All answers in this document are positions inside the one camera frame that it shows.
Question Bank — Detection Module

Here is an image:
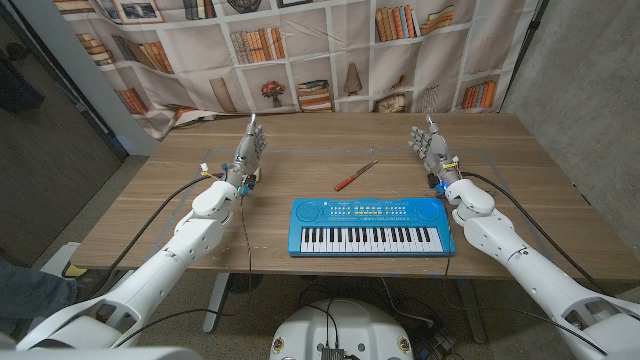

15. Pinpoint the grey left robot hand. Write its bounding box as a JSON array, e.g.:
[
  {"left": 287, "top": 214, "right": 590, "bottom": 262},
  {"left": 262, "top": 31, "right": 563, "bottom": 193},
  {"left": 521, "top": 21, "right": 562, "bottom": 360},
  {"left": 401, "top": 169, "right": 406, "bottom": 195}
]
[{"left": 223, "top": 112, "right": 269, "bottom": 190}]

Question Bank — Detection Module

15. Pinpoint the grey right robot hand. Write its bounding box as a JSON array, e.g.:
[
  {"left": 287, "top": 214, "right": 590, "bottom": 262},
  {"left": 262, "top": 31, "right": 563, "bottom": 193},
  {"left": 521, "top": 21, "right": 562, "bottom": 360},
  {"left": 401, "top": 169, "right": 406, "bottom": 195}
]
[{"left": 408, "top": 114, "right": 462, "bottom": 189}]

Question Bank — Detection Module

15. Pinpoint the blue toy piano keyboard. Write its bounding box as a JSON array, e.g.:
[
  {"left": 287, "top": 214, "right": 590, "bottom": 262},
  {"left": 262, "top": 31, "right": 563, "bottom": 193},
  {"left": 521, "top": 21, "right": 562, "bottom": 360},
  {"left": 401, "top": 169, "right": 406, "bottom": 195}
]
[{"left": 287, "top": 197, "right": 457, "bottom": 258}]

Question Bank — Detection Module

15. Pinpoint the printed bookshelf backdrop cloth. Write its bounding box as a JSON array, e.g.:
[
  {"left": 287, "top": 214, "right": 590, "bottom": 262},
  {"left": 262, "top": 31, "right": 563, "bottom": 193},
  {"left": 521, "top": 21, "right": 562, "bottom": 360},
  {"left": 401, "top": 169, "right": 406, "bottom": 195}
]
[{"left": 52, "top": 0, "right": 544, "bottom": 141}]

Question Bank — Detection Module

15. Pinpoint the black round floor object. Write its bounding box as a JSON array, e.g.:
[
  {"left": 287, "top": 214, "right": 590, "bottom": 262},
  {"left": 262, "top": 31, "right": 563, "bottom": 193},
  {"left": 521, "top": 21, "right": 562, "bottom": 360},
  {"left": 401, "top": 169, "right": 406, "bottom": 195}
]
[{"left": 227, "top": 273, "right": 265, "bottom": 296}]

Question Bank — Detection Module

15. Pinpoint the black backdrop stand pole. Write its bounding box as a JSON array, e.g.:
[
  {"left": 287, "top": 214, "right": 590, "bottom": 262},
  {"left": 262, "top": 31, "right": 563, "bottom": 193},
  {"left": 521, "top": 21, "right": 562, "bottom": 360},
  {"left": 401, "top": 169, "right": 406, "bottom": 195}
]
[{"left": 499, "top": 0, "right": 551, "bottom": 114}]

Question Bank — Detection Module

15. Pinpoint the white table leg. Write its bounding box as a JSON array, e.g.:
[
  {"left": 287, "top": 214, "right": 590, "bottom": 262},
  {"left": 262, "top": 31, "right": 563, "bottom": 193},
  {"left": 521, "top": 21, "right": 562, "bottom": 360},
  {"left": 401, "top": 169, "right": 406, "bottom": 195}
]
[{"left": 202, "top": 272, "right": 231, "bottom": 334}]

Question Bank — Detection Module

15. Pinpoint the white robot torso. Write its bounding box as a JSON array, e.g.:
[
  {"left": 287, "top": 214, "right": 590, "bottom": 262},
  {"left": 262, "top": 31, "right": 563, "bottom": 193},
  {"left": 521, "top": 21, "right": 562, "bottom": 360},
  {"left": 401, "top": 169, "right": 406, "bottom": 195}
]
[{"left": 268, "top": 298, "right": 415, "bottom": 360}]

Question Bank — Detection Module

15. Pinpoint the floor power strip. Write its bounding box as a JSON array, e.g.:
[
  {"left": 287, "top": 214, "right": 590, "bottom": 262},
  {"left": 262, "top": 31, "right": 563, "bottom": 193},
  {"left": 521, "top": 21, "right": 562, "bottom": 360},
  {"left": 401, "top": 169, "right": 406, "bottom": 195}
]
[{"left": 417, "top": 330, "right": 457, "bottom": 360}]

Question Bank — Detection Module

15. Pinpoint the white floor platform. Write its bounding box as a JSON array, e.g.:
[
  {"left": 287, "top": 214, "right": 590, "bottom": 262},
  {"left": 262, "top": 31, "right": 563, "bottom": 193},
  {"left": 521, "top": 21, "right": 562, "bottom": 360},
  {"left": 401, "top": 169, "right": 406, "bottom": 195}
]
[{"left": 39, "top": 242, "right": 84, "bottom": 279}]

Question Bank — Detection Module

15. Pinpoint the person in blue jeans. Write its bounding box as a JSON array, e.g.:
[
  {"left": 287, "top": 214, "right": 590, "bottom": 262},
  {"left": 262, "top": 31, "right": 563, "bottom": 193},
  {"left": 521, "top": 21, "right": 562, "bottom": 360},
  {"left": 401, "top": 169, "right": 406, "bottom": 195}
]
[{"left": 0, "top": 259, "right": 79, "bottom": 336}]

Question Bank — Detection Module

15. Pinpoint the thin black hanging cable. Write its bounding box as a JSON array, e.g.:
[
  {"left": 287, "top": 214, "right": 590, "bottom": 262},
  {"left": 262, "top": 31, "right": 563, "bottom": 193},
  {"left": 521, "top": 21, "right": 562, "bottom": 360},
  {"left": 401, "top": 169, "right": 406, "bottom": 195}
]
[{"left": 112, "top": 192, "right": 255, "bottom": 349}]

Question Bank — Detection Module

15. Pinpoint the orange-handled table knife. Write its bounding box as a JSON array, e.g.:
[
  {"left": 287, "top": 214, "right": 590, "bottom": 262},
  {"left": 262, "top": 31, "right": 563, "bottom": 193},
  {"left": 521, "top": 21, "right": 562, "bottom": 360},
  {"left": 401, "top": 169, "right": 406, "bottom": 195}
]
[{"left": 333, "top": 159, "right": 380, "bottom": 193}]

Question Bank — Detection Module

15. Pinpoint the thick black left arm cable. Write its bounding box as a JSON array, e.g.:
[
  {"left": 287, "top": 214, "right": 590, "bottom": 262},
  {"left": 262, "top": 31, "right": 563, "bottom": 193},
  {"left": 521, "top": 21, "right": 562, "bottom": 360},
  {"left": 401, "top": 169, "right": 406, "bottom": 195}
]
[{"left": 89, "top": 172, "right": 226, "bottom": 299}]

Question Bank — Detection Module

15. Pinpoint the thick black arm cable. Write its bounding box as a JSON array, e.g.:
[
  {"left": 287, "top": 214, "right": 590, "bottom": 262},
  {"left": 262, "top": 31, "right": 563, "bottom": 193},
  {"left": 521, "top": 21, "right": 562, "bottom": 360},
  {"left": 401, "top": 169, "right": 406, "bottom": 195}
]
[
  {"left": 89, "top": 172, "right": 226, "bottom": 299},
  {"left": 458, "top": 171, "right": 607, "bottom": 295}
]

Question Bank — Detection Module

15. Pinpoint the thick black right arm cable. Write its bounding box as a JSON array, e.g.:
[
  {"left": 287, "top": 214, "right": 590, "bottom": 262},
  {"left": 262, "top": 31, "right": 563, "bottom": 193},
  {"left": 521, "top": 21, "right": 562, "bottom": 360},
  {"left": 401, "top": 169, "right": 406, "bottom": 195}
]
[{"left": 458, "top": 171, "right": 607, "bottom": 295}]

